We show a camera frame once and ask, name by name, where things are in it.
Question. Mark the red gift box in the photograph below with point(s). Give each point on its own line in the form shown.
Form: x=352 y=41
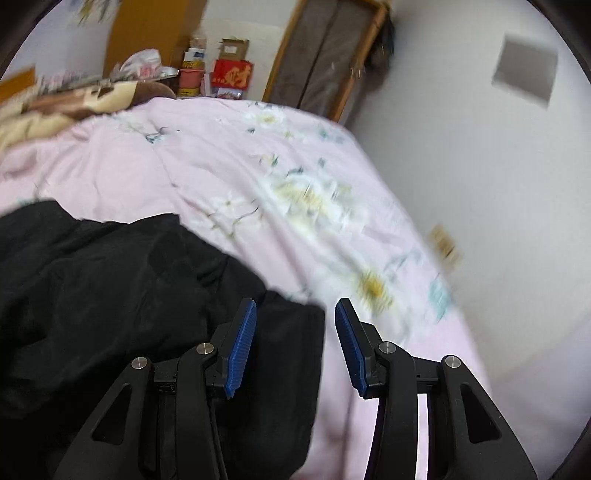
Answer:
x=232 y=74

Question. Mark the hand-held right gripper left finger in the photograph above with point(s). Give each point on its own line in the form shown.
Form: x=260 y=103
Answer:
x=240 y=350

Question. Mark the wall socket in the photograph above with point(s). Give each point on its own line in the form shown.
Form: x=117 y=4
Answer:
x=444 y=244

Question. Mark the black puffer jacket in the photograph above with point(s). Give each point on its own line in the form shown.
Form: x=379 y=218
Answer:
x=115 y=300

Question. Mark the door frame with screen curtain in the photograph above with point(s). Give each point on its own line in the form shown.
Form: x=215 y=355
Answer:
x=318 y=55

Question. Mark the hanging bags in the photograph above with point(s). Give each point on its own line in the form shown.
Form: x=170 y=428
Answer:
x=381 y=50

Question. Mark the white plastic bag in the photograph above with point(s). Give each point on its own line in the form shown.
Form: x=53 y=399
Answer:
x=138 y=62

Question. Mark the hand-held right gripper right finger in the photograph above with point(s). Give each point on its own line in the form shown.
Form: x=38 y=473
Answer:
x=351 y=350

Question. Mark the wooden wardrobe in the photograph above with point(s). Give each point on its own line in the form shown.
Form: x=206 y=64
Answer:
x=147 y=27

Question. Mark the pink floral quilt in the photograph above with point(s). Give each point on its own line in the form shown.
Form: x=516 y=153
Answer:
x=231 y=161

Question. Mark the blue flower wall sticker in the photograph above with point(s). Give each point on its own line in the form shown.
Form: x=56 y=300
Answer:
x=94 y=10

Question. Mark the cardboard box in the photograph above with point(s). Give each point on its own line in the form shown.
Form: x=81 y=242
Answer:
x=233 y=48

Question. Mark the brown dog printed blanket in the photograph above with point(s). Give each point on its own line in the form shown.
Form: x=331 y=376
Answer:
x=46 y=120

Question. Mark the pink box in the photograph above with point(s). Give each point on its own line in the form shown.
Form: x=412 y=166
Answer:
x=189 y=83

